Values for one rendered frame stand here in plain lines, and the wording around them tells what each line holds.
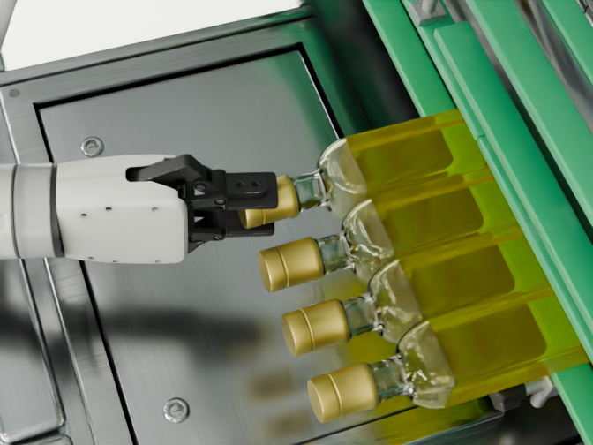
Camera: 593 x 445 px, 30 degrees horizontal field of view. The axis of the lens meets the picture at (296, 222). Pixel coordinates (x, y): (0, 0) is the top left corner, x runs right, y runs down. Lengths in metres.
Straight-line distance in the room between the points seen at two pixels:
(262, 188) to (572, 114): 0.24
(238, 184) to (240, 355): 0.18
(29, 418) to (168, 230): 0.21
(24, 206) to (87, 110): 0.27
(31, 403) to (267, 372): 0.20
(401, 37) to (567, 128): 0.29
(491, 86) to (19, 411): 0.47
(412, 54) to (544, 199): 0.25
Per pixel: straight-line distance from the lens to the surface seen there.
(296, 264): 0.86
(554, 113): 0.82
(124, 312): 0.99
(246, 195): 0.87
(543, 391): 0.93
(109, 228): 0.86
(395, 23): 1.07
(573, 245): 0.85
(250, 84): 1.13
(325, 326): 0.83
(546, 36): 0.87
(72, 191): 0.85
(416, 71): 1.04
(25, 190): 0.86
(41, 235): 0.86
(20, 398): 0.97
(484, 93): 0.91
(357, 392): 0.81
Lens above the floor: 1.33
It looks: 14 degrees down
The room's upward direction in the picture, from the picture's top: 105 degrees counter-clockwise
